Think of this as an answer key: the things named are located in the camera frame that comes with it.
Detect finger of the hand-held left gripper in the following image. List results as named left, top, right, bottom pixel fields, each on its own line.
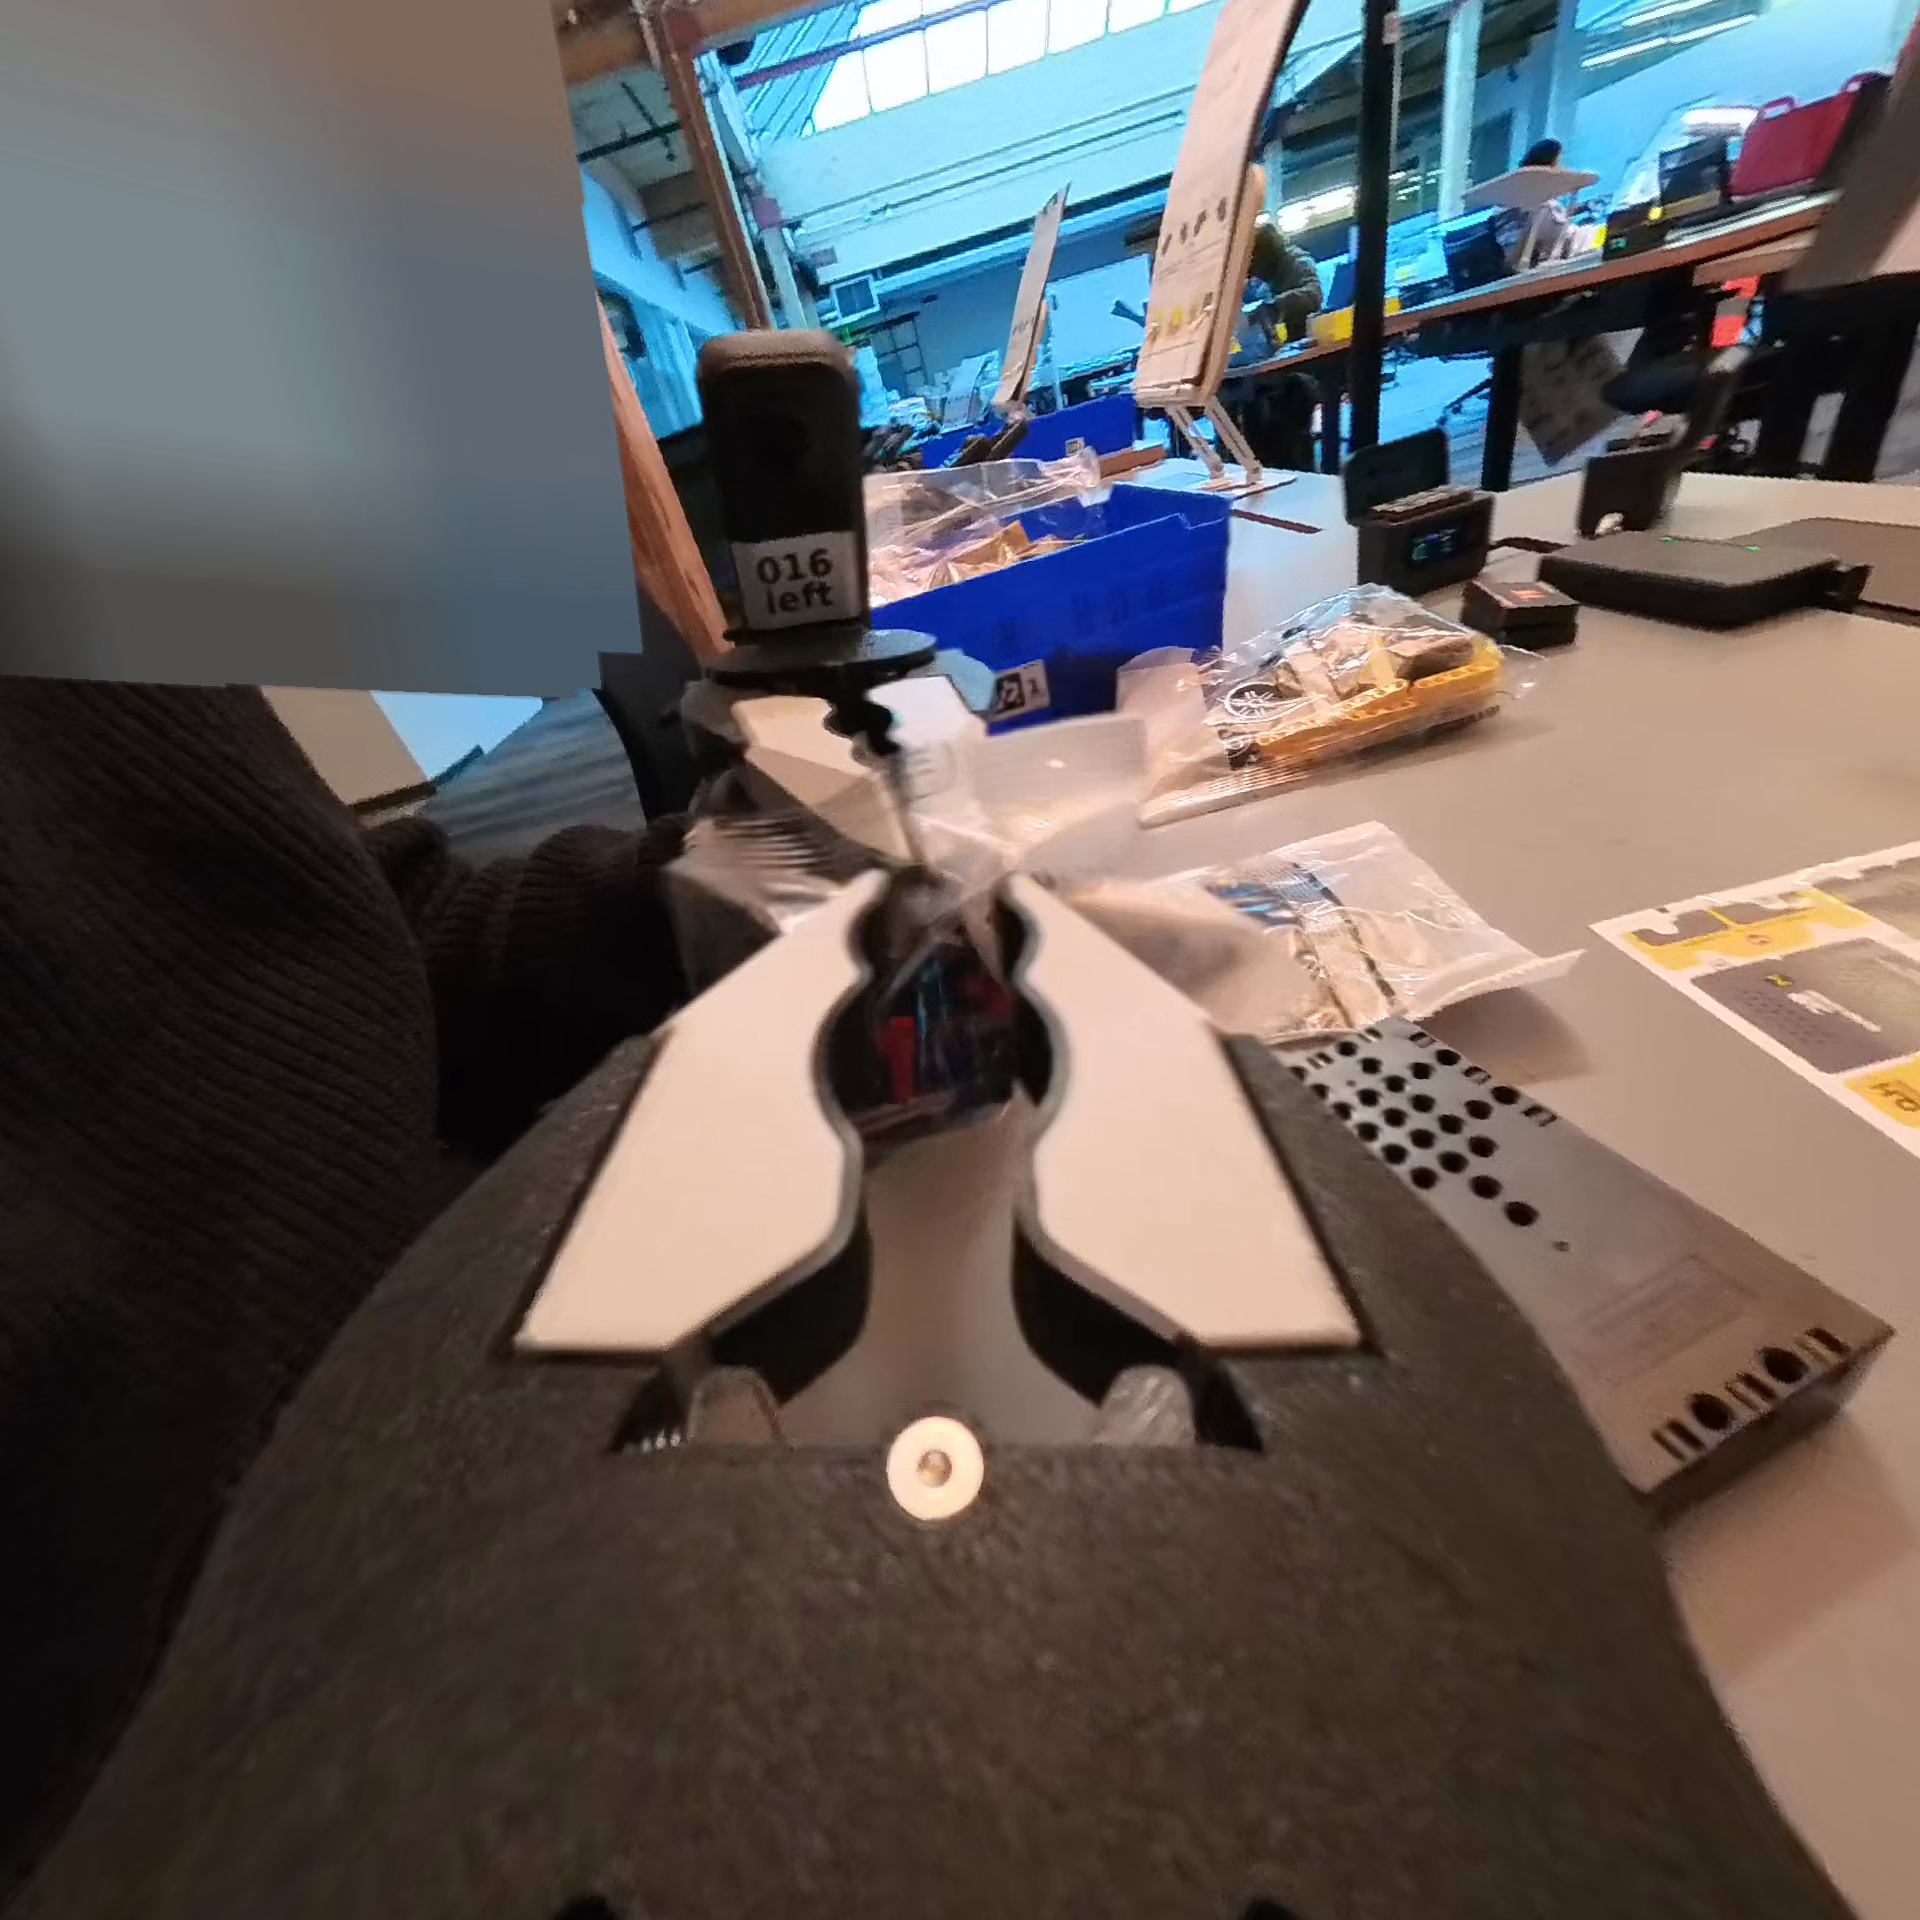
left=885, top=676, right=991, bottom=752
left=731, top=680, right=919, bottom=873

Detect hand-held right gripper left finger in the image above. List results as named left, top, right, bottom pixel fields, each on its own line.
left=513, top=867, right=890, bottom=1411

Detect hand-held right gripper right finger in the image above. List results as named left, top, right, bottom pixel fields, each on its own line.
left=995, top=874, right=1367, bottom=1411

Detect clear bag of dark parts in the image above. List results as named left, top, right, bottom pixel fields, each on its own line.
left=839, top=713, right=1260, bottom=1144

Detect person's left forearm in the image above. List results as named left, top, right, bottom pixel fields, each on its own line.
left=360, top=816, right=722, bottom=1188

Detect clear bag of tan parts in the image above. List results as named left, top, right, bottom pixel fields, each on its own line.
left=863, top=458, right=1120, bottom=594

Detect blue plastic bin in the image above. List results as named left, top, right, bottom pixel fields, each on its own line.
left=870, top=391, right=1235, bottom=738

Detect small paper sign on stand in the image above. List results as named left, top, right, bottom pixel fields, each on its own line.
left=990, top=186, right=1070, bottom=416

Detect clear bag blue yellow parts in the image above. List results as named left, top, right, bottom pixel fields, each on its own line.
left=1170, top=821, right=1583, bottom=1050

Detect black perforated block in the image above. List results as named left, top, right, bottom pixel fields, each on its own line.
left=1273, top=1017, right=1894, bottom=1503

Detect clear bag of yellow beams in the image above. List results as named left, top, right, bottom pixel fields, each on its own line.
left=1117, top=584, right=1548, bottom=825

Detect black charger case with display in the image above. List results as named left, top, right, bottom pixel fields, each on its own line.
left=1342, top=432, right=1497, bottom=594

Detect small black box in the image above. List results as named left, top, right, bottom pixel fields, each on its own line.
left=1462, top=574, right=1579, bottom=650

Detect black pole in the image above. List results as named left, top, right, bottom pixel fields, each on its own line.
left=1348, top=0, right=1402, bottom=451

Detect yellow grey sticker sheet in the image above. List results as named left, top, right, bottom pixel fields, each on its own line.
left=1589, top=843, right=1920, bottom=1161

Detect black upright holder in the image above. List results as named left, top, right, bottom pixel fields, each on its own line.
left=1579, top=427, right=1699, bottom=541

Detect flat black device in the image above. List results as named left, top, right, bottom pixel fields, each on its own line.
left=1540, top=531, right=1847, bottom=631

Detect dark grey mat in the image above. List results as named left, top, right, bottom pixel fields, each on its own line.
left=1724, top=516, right=1920, bottom=616

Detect red bag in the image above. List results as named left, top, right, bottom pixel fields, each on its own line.
left=1724, top=68, right=1894, bottom=202

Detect document stand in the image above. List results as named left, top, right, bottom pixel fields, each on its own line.
left=1784, top=0, right=1920, bottom=292

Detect wooden post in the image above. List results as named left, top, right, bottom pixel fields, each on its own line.
left=596, top=290, right=741, bottom=661

